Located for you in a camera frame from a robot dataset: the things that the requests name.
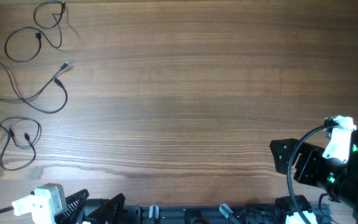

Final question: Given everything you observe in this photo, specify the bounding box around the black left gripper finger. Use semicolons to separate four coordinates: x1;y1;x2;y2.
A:
56;189;89;224
87;193;126;224

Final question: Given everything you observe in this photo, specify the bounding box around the black long cable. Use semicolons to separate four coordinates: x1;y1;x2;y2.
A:
0;57;71;114

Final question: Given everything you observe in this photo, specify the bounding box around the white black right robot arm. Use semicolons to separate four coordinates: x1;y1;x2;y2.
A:
270;130;358;222

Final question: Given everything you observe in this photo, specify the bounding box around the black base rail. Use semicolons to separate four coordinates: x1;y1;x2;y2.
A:
82;198;332;224

